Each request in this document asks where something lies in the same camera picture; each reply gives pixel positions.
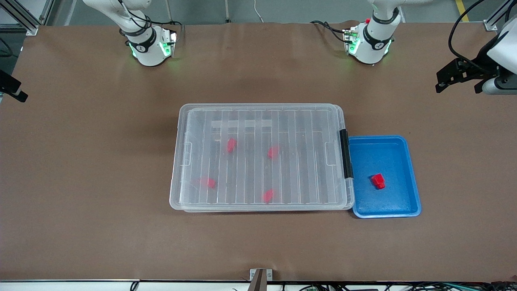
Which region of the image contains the clear ribbed plastic lid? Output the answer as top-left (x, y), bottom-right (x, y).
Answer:
top-left (169, 103), bottom-right (353, 213)

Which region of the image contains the black box latch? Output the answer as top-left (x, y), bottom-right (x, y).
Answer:
top-left (339, 129), bottom-right (355, 179)

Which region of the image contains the clear plastic storage box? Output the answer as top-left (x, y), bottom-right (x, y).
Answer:
top-left (178, 104), bottom-right (355, 211)

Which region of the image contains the blue plastic tray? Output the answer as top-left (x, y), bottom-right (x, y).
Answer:
top-left (348, 135), bottom-right (422, 219)

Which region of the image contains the brown table mat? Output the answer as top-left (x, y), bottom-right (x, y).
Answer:
top-left (0, 20), bottom-right (517, 283)

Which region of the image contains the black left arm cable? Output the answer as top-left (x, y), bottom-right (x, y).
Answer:
top-left (448, 0), bottom-right (501, 65)

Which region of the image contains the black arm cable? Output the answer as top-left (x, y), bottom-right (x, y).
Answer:
top-left (116, 0), bottom-right (153, 31)
top-left (448, 0), bottom-right (501, 65)

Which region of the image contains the black left base cable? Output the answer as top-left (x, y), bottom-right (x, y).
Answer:
top-left (310, 20), bottom-right (353, 43)

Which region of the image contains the black base cable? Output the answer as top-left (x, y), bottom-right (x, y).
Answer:
top-left (310, 20), bottom-right (353, 43)
top-left (152, 20), bottom-right (185, 41)

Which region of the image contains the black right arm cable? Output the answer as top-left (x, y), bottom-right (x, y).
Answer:
top-left (116, 0), bottom-right (153, 31)

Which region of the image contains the black right base cable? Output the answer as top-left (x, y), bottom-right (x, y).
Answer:
top-left (152, 20), bottom-right (185, 41)

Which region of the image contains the metal table bracket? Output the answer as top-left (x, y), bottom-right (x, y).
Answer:
top-left (249, 268), bottom-right (273, 291)

